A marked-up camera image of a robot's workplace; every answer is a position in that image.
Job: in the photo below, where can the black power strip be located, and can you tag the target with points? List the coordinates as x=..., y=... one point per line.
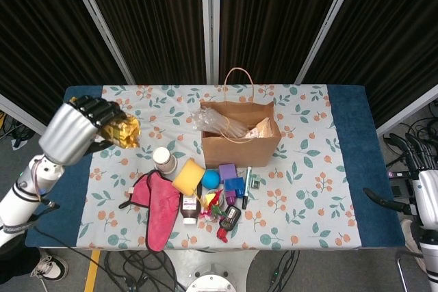
x=400, y=174

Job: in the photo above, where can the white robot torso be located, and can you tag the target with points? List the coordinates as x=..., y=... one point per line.
x=212, y=271

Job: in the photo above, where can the yellow floor tape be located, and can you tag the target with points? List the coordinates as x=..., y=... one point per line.
x=91, y=271

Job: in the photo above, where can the white paper cup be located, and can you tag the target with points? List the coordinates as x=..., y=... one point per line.
x=163, y=159

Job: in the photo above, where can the blue table cover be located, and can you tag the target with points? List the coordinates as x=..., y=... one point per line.
x=352, y=117

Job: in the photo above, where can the black white marker pen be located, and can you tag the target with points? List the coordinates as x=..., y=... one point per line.
x=247, y=186

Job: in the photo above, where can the brown bottle with white cap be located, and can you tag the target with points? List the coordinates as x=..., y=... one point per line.
x=190, y=208

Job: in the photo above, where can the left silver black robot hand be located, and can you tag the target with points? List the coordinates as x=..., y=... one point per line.
x=65, y=134

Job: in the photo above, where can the black partition panel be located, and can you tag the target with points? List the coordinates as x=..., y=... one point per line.
x=393, y=32
x=273, y=15
x=154, y=15
x=34, y=32

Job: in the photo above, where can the colourful feather shuttlecock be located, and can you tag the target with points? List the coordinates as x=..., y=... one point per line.
x=213, y=204

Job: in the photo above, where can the floral tablecloth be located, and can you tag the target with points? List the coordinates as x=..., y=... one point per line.
x=154, y=100

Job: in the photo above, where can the beige food packet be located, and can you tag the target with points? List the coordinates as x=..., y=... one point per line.
x=261, y=129

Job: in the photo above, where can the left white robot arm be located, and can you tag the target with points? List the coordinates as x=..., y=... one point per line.
x=20, y=203

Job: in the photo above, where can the blue ball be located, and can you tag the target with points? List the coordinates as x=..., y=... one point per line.
x=210, y=180

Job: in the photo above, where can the blue block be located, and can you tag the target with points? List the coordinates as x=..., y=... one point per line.
x=234, y=184

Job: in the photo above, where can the pink cloth with black trim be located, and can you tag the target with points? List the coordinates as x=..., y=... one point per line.
x=161, y=203

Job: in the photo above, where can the black bottle with red cap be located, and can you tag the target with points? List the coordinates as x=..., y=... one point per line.
x=230, y=216

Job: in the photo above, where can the dark green labelled packet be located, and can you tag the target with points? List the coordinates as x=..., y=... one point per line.
x=256, y=182

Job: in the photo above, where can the pale pink shoe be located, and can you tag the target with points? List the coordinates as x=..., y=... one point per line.
x=410, y=237

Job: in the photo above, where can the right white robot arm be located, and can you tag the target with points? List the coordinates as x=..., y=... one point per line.
x=430, y=251

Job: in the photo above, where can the light purple block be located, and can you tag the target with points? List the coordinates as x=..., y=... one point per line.
x=226, y=172

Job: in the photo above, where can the brown paper bag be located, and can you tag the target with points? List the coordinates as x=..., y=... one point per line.
x=236, y=153

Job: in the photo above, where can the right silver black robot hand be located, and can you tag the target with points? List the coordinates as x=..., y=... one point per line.
x=427, y=196

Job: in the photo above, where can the white black sneaker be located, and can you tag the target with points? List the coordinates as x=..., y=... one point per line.
x=49, y=268

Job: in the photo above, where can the yellow sponge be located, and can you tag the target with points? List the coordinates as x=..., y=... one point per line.
x=187, y=175

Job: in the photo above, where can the gold foil snack pack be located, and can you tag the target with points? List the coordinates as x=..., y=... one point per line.
x=125, y=133

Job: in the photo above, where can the dark purple block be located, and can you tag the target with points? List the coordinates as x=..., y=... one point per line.
x=232, y=199

